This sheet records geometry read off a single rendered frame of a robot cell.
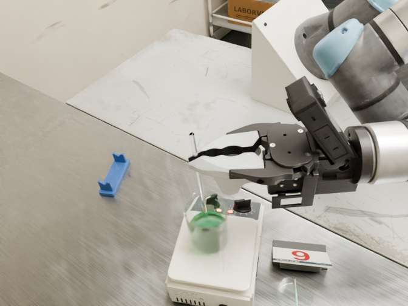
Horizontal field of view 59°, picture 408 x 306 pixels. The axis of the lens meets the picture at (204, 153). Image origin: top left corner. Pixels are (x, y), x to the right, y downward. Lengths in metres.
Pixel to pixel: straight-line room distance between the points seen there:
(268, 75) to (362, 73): 0.38
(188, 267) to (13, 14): 1.53
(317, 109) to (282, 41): 0.50
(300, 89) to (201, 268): 0.29
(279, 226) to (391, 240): 0.19
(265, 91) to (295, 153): 0.50
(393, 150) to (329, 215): 0.29
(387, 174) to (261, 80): 0.50
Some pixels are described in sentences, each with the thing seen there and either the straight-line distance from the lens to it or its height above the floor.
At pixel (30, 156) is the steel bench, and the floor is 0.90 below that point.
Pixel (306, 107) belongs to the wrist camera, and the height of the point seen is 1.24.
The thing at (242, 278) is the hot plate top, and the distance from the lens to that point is 0.53.
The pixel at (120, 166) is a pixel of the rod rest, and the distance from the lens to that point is 0.81.
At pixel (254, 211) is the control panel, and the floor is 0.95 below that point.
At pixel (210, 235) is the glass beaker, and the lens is 0.50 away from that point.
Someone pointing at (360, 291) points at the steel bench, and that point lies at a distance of 0.65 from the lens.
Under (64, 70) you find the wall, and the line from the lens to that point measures 2.07.
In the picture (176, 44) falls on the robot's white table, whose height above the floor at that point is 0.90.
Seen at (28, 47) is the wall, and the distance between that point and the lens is 1.93.
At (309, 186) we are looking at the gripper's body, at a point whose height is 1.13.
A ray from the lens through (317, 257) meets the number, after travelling 0.64.
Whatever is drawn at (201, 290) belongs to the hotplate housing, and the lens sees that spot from 0.55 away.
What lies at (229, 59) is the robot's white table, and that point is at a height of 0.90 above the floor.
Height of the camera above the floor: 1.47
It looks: 45 degrees down
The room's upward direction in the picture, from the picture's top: 7 degrees counter-clockwise
